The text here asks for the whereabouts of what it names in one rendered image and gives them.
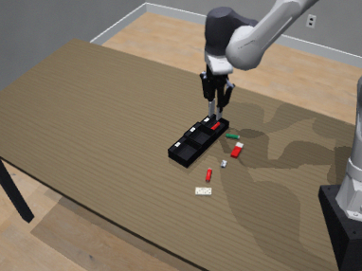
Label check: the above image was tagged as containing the red and white eraser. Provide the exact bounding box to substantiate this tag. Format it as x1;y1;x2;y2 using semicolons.
230;142;244;159

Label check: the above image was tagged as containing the black rack of three bins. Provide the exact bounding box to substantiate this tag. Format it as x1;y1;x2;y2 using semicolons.
168;114;229;168

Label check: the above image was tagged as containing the white domino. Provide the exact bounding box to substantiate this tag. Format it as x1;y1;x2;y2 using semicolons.
195;188;211;196

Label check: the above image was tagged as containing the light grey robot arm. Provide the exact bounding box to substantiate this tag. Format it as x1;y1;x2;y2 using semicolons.
205;0;362;222

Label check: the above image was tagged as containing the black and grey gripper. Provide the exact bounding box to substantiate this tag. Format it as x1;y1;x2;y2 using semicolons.
200;65;235;120

